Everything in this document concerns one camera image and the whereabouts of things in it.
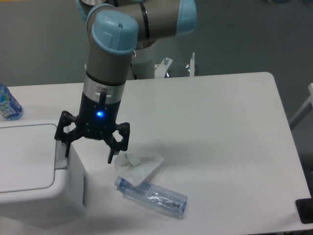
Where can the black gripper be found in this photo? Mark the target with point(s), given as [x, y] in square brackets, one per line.
[94, 122]

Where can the white push-button trash can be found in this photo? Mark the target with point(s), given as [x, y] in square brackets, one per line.
[41, 181]

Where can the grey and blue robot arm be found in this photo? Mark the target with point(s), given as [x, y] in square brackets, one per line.
[114, 33]

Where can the crumpled white paper wrapper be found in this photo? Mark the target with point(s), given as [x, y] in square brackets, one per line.
[135, 168]

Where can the blue labelled water bottle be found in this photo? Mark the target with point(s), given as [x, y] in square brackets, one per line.
[10, 108]

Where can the empty clear plastic bottle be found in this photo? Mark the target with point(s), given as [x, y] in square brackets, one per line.
[154, 197]

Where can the black clamp at table edge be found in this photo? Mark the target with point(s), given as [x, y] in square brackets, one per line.
[305, 210]

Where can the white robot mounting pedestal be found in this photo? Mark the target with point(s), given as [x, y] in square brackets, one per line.
[141, 65]

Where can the white frame at right edge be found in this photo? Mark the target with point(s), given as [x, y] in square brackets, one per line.
[303, 110]

